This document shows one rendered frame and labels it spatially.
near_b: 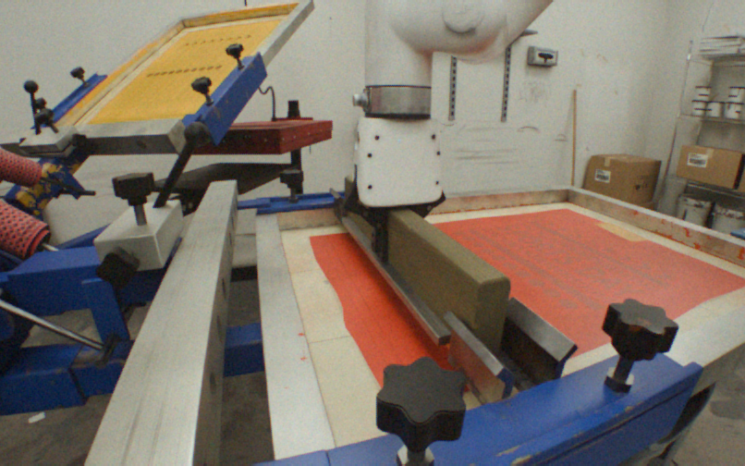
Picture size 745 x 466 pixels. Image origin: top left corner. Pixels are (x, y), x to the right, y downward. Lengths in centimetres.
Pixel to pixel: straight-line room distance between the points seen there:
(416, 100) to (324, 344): 27
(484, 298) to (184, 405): 20
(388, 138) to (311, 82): 205
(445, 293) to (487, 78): 268
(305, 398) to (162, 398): 10
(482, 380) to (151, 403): 21
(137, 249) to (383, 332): 25
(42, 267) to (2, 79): 240
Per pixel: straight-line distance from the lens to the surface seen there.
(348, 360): 35
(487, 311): 28
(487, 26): 36
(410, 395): 17
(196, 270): 35
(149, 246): 36
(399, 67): 39
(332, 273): 50
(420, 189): 41
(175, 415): 21
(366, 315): 41
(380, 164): 39
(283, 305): 37
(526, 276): 53
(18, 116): 277
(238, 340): 46
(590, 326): 45
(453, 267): 30
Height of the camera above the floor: 118
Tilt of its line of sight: 20 degrees down
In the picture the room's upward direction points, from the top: straight up
